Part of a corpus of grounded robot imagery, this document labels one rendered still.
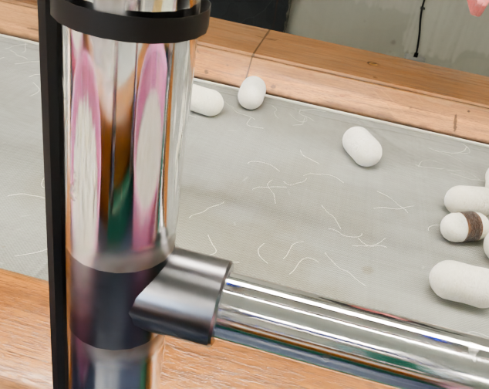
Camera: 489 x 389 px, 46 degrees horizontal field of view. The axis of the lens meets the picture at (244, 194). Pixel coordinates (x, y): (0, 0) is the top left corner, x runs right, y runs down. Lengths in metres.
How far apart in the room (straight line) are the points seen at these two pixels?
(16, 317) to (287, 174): 0.21
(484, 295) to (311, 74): 0.27
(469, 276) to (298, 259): 0.09
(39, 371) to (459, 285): 0.20
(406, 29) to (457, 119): 1.91
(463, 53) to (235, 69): 1.99
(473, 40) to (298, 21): 0.68
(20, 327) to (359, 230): 0.20
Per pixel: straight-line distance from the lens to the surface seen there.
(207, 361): 0.22
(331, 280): 0.30
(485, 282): 0.31
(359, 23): 2.42
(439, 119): 0.51
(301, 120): 0.47
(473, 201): 0.39
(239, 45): 0.54
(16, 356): 0.22
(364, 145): 0.41
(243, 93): 0.46
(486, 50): 2.47
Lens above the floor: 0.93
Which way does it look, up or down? 32 degrees down
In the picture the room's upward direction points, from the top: 10 degrees clockwise
